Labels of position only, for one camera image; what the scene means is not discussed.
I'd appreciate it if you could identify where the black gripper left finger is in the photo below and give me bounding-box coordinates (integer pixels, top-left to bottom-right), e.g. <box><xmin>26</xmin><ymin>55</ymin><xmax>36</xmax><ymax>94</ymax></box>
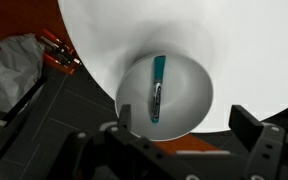
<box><xmin>50</xmin><ymin>104</ymin><xmax>198</xmax><ymax>180</ymax></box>

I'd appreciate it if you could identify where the crumpled grey plastic bag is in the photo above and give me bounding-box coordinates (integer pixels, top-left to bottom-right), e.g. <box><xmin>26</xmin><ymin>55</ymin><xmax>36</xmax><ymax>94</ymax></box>
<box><xmin>0</xmin><ymin>33</ymin><xmax>47</xmax><ymax>114</ymax></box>

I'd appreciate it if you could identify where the white round bowl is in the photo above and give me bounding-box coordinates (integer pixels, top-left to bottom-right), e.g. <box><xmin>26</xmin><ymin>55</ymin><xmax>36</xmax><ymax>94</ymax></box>
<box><xmin>114</xmin><ymin>53</ymin><xmax>214</xmax><ymax>141</ymax></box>

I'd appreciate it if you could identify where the teal black marker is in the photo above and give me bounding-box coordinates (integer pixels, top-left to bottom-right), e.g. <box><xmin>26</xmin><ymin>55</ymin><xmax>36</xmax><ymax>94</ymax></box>
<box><xmin>150</xmin><ymin>55</ymin><xmax>167</xmax><ymax>124</ymax></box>

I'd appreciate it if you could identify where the black rod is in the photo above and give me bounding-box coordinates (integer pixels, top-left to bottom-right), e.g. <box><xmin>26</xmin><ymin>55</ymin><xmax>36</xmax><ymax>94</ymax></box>
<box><xmin>0</xmin><ymin>74</ymin><xmax>49</xmax><ymax>168</ymax></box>

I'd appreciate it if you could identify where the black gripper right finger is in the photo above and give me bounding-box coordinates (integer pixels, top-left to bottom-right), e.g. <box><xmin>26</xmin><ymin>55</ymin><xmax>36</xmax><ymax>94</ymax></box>
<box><xmin>228</xmin><ymin>104</ymin><xmax>288</xmax><ymax>180</ymax></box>

